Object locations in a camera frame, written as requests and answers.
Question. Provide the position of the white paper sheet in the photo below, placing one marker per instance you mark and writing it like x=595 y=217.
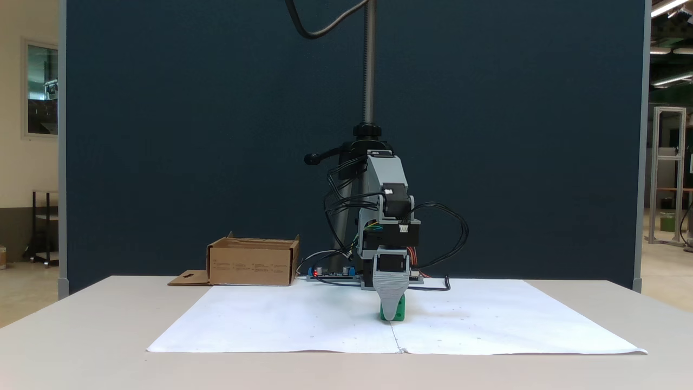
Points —
x=281 y=319
x=514 y=319

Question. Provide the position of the blue circuit board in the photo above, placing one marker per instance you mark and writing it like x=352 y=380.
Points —
x=333 y=275

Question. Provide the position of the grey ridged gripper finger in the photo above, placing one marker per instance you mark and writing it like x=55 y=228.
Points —
x=391 y=295

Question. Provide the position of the brown cardboard box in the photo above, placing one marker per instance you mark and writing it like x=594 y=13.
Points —
x=252 y=265

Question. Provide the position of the dark blue partition panel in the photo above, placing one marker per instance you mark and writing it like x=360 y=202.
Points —
x=189 y=135

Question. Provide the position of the wall window frame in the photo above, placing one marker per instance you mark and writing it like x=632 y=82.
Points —
x=42 y=89

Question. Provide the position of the black camera stand with pole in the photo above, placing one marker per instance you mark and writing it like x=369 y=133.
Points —
x=369 y=65

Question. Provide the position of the green bin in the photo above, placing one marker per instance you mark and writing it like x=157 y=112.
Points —
x=667 y=222

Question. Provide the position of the ceiling light strip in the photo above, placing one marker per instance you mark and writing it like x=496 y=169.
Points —
x=671 y=80
x=668 y=6

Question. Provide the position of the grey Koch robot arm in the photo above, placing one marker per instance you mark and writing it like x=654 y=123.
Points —
x=387 y=179

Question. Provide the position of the black shelf cart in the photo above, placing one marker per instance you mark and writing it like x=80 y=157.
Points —
x=40 y=227

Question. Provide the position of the green dice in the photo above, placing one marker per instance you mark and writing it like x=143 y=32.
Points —
x=400 y=312

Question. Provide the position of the aluminium profile frame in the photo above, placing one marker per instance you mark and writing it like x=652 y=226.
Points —
x=656 y=173

